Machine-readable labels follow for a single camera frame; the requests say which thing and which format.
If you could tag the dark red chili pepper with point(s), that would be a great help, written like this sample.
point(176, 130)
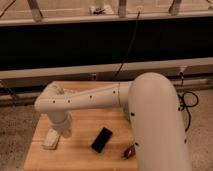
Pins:
point(129, 152)

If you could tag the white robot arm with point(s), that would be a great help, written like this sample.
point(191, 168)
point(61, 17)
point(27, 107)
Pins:
point(160, 139)

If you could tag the black smartphone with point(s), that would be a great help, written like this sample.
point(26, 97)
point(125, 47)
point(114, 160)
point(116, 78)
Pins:
point(101, 140)

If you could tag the wooden table board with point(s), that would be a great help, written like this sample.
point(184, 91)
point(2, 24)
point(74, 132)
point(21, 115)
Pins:
point(75, 153)

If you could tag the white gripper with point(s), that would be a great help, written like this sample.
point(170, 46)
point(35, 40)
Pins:
point(61, 122)

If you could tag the green ceramic bowl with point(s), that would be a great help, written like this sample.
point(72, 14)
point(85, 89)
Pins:
point(126, 113)

